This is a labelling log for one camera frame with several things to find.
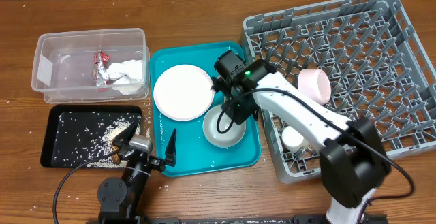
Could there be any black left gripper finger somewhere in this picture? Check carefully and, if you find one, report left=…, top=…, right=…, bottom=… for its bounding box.
left=112, top=118, right=140, bottom=146
left=165, top=129, right=177, bottom=167

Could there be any grey small bowl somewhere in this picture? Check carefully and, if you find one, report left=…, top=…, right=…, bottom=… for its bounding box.
left=202, top=105, right=246, bottom=148

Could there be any pink round plate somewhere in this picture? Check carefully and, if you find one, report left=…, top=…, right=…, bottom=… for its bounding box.
left=153, top=64, right=215, bottom=121

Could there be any white napkin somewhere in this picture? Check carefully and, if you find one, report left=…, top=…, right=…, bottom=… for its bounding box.
left=107, top=59, right=143, bottom=95

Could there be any pink small bowl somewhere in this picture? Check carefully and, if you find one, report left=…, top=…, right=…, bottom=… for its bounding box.
left=297, top=69, right=331, bottom=105

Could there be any white cup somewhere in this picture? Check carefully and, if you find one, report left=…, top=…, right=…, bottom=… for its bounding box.
left=281, top=126, right=309, bottom=153

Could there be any red foil wrapper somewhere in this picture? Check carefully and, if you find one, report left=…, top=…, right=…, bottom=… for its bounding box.
left=91, top=50, right=110, bottom=86

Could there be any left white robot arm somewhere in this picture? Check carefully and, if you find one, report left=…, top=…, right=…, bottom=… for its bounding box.
left=97, top=119, right=176, bottom=223

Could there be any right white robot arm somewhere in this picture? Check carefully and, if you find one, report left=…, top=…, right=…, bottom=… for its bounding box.
left=212, top=50, right=391, bottom=223

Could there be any teal plastic tray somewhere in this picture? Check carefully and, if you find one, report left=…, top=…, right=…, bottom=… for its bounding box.
left=150, top=41, right=262, bottom=177

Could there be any black tray with rice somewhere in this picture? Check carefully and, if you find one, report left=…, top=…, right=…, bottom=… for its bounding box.
left=40, top=105, right=142, bottom=168

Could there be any clear plastic bin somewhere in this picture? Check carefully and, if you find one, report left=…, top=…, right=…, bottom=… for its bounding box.
left=31, top=28, right=149, bottom=104

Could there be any grey plastic dish rack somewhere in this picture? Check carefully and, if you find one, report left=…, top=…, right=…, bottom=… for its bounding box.
left=240, top=0, right=436, bottom=185

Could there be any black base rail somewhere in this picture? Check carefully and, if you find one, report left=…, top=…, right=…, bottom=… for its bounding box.
left=84, top=213, right=389, bottom=224

